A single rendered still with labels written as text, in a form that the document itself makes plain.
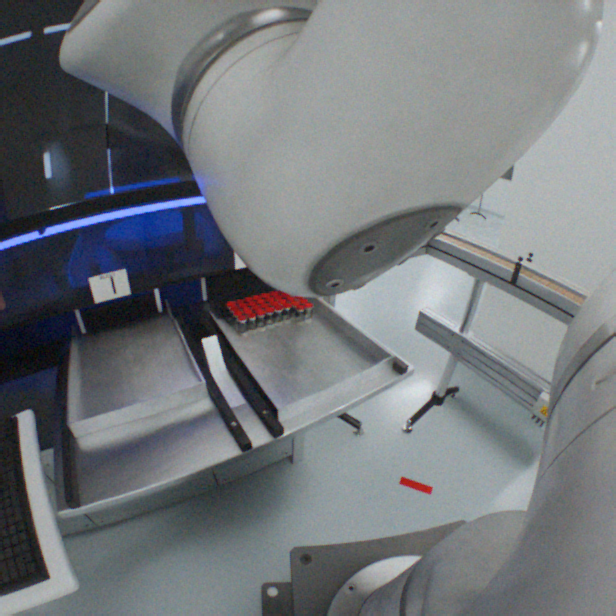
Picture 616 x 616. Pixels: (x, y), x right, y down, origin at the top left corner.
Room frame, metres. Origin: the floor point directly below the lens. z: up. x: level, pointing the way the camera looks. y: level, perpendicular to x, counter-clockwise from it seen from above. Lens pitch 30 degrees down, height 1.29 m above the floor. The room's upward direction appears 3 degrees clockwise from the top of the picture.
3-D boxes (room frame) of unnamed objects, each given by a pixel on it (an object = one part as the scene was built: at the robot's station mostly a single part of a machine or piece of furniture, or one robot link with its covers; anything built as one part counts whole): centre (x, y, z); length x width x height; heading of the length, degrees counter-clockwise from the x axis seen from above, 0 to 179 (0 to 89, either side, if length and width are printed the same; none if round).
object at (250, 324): (0.62, 0.08, 0.90); 0.18 x 0.02 x 0.05; 124
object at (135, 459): (0.48, 0.19, 0.87); 0.70 x 0.48 x 0.02; 125
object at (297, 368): (0.54, 0.03, 0.90); 0.34 x 0.26 x 0.04; 34
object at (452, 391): (1.13, -0.73, 0.07); 0.50 x 0.08 x 0.14; 125
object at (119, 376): (0.44, 0.37, 0.90); 0.34 x 0.26 x 0.04; 35
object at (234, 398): (0.42, 0.15, 0.91); 0.14 x 0.03 x 0.06; 34
